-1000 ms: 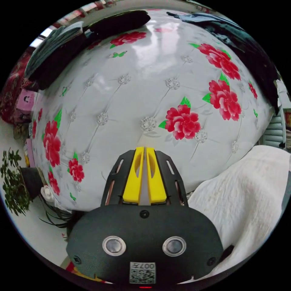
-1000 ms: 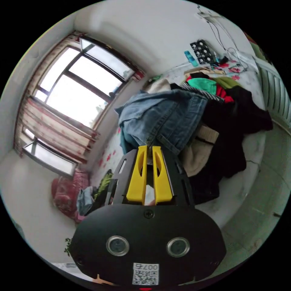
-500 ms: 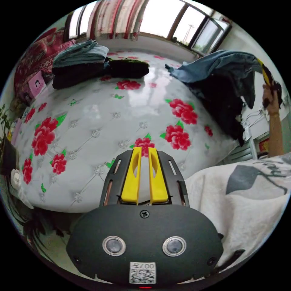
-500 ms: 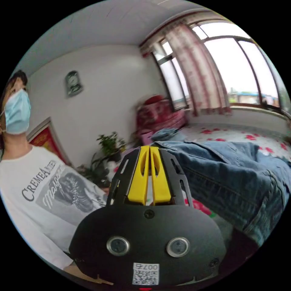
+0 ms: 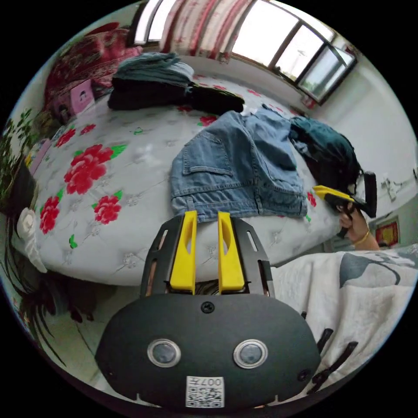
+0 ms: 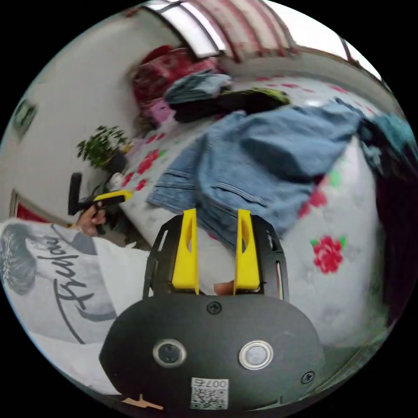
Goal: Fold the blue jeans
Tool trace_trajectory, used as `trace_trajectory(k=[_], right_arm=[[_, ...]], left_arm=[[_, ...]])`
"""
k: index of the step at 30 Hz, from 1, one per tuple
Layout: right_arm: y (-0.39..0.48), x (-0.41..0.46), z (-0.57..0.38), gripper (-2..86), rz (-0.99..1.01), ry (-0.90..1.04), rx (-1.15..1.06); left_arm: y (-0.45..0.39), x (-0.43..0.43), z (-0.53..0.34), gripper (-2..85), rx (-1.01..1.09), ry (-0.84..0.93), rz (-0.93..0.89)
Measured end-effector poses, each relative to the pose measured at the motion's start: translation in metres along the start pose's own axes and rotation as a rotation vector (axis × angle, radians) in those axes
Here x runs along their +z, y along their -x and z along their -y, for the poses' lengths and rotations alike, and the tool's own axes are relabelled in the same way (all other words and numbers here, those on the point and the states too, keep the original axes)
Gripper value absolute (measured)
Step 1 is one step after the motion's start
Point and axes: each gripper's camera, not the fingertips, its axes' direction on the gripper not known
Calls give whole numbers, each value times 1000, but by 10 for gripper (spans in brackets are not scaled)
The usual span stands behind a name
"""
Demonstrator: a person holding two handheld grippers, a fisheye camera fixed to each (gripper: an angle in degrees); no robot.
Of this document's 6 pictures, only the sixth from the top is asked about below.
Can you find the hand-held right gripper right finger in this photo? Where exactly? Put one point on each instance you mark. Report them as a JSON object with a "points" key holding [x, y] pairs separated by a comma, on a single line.
{"points": [[245, 264]]}

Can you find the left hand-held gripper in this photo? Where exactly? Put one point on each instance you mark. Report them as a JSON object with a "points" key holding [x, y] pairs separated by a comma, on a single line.
{"points": [[96, 209]]}

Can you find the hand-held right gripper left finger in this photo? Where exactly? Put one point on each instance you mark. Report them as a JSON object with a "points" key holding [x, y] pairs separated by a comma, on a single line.
{"points": [[186, 261]]}

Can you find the blue jeans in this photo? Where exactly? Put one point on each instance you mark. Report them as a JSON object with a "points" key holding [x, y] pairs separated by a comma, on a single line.
{"points": [[261, 156]]}

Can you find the person's right hand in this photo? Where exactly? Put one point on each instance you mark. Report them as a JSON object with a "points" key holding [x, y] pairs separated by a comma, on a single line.
{"points": [[224, 288]]}

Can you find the person's left hand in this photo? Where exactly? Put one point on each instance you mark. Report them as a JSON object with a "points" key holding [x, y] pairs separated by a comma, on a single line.
{"points": [[87, 225]]}

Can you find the green potted plant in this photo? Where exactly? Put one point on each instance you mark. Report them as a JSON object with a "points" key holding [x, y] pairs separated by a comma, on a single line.
{"points": [[104, 147]]}

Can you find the bed with floral sheet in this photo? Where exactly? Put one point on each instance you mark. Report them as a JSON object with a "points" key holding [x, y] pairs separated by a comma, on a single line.
{"points": [[343, 294]]}

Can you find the red folded quilt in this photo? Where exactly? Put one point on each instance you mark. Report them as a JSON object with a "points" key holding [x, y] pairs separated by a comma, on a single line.
{"points": [[156, 75]]}

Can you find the person's body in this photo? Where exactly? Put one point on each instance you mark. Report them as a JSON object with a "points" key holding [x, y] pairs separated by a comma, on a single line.
{"points": [[39, 310]]}

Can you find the pile of clothes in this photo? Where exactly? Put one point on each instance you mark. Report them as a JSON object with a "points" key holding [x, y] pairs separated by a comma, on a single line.
{"points": [[212, 94]]}

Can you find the heap of dark clothes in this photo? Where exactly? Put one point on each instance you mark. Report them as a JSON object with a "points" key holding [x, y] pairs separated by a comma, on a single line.
{"points": [[392, 196]]}

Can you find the window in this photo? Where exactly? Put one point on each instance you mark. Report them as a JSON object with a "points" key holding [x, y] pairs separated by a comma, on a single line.
{"points": [[199, 32]]}

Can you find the red patterned curtain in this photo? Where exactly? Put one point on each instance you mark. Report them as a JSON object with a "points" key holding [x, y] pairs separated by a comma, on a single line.
{"points": [[261, 29]]}

